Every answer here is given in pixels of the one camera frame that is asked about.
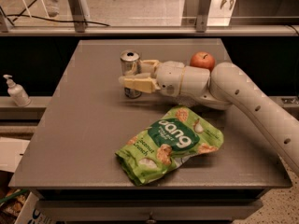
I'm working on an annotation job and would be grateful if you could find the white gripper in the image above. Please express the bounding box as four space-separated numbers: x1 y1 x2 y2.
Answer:
119 60 185 97

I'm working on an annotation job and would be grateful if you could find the silver redbull can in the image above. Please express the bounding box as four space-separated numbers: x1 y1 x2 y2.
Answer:
120 49 141 99

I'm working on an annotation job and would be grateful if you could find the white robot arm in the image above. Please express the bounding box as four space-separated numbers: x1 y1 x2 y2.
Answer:
119 60 299 175

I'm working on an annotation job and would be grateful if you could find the red apple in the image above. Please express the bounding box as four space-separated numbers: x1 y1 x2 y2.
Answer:
190 51 215 71

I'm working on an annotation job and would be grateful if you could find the green snack bag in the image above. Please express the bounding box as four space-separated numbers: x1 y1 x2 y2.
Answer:
116 105 224 186

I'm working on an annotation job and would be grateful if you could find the white pump soap bottle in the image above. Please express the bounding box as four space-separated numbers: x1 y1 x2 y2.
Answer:
3 75 31 106

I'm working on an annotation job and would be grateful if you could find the grey table drawer front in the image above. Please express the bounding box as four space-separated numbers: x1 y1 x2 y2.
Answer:
36 200 263 222

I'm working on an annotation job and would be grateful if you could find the white paper sheet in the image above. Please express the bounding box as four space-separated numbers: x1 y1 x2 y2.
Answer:
0 137 29 173

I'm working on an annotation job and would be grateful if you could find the white cardboard box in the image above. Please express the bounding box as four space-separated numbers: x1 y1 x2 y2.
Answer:
15 193 56 224

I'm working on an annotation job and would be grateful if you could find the left metal railing post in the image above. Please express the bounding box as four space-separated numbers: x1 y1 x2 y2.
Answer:
68 0 90 33

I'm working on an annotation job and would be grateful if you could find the black cable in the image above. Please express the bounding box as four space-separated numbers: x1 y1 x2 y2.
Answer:
0 0 111 28

